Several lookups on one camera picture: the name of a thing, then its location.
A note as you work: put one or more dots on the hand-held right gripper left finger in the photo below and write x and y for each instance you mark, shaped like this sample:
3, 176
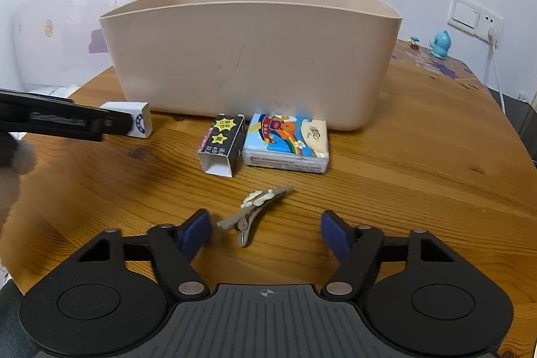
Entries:
196, 233

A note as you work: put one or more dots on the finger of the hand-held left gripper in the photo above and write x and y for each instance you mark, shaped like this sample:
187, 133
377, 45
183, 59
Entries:
63, 117

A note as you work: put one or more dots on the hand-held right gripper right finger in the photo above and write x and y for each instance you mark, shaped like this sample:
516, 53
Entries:
334, 234

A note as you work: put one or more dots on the beige hair clip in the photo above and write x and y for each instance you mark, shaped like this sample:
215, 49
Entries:
251, 208

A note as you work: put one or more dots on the white box with blue print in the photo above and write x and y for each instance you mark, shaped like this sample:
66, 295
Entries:
142, 119

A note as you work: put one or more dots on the beige plastic storage bin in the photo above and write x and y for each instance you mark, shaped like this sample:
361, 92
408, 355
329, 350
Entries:
251, 56

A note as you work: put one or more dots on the white paper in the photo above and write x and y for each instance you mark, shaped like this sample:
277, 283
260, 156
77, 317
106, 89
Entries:
52, 91

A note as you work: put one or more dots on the black box with yellow stars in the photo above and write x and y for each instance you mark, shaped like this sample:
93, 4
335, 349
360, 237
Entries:
221, 142

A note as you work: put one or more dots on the pink panel board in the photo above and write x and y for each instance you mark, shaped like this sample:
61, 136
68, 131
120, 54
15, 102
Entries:
71, 14

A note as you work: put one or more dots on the cartoon print tissue pack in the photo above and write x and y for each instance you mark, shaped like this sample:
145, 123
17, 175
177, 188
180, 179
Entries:
285, 142

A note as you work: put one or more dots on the purple flower printed mat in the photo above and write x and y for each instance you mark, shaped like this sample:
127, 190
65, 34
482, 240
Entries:
440, 68

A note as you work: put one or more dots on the dark cloth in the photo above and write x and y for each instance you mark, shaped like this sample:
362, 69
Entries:
12, 324

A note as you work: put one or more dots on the small mushroom figurine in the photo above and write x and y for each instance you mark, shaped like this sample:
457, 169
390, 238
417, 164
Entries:
414, 43

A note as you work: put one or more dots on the blue toy figure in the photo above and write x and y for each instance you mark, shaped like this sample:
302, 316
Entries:
440, 45

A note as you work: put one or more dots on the black furniture edge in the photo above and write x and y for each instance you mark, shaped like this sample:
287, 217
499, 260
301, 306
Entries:
522, 123

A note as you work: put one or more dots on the white wall switch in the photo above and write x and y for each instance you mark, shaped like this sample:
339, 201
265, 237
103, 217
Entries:
465, 13

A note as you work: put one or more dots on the white wall socket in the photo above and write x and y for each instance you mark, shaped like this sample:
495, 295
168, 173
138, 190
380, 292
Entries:
490, 24

